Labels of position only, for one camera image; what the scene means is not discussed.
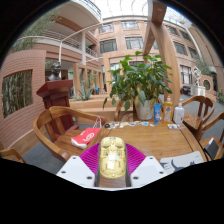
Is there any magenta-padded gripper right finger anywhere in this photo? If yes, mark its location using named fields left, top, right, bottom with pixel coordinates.
left=124, top=143, right=168, bottom=188

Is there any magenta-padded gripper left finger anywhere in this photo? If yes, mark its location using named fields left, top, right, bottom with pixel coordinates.
left=55, top=142, right=102, bottom=188

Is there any yellow computer mouse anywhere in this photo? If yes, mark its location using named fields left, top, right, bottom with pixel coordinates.
left=98, top=136, right=128, bottom=179

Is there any red and white bag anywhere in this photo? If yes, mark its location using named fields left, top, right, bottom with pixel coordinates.
left=70, top=127, right=102, bottom=150

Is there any blue tube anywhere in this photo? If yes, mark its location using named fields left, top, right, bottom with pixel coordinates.
left=153, top=103, right=163, bottom=125

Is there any yellow liquid bottle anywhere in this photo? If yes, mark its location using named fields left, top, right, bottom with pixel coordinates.
left=163, top=95, right=174, bottom=125

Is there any white pump bottle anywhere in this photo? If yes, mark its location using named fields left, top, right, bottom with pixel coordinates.
left=172, top=102, right=186, bottom=125

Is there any black notebook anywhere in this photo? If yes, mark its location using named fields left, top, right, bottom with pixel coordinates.
left=203, top=137, right=221, bottom=160

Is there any green potted plant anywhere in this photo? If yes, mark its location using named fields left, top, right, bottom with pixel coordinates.
left=102, top=50, right=174, bottom=121

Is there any white stone sculpture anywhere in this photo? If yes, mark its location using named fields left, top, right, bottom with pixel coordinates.
left=190, top=65, right=207, bottom=97

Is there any dark bust statue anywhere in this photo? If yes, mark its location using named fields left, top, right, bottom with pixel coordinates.
left=47, top=61, right=63, bottom=82

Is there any dark red wooden pedestal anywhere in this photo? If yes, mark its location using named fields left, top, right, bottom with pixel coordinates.
left=36, top=79, right=74, bottom=134

